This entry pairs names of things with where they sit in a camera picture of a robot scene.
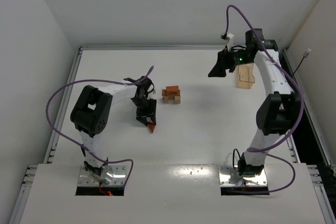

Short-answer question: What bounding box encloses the translucent orange plastic box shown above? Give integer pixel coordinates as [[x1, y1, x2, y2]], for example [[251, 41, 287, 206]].
[[237, 63, 255, 89]]

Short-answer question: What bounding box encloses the red-brown arch wood block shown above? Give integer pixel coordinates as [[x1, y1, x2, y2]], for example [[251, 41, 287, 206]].
[[166, 86, 180, 96]]

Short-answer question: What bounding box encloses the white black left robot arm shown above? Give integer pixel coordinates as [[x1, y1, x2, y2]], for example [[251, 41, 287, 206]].
[[70, 77, 157, 183]]

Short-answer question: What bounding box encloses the black cable with white plug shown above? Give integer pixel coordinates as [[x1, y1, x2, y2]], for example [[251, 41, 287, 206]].
[[285, 48, 312, 88]]

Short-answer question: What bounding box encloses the aluminium table frame rail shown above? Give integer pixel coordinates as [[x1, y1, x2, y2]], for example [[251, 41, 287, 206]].
[[78, 45, 224, 51]]

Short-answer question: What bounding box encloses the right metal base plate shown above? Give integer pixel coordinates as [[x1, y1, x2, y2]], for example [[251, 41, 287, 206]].
[[218, 165, 268, 188]]

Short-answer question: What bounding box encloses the red-brown long wood block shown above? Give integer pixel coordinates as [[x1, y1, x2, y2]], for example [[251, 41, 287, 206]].
[[162, 89, 181, 100]]

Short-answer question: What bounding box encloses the red-brown triangle wood block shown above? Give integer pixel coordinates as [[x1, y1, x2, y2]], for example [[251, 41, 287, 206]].
[[148, 122, 155, 134]]

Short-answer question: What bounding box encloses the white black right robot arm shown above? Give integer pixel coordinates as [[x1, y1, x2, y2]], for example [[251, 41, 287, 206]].
[[208, 29, 301, 177]]

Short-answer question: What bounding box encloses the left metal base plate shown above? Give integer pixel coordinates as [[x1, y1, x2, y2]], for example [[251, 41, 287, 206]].
[[77, 165, 126, 187]]

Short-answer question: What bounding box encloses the metal base plate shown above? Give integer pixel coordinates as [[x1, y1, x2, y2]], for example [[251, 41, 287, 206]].
[[77, 165, 126, 187], [218, 165, 268, 188]]

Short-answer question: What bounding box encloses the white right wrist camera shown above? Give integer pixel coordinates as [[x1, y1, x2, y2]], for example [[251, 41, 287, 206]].
[[220, 33, 235, 51]]

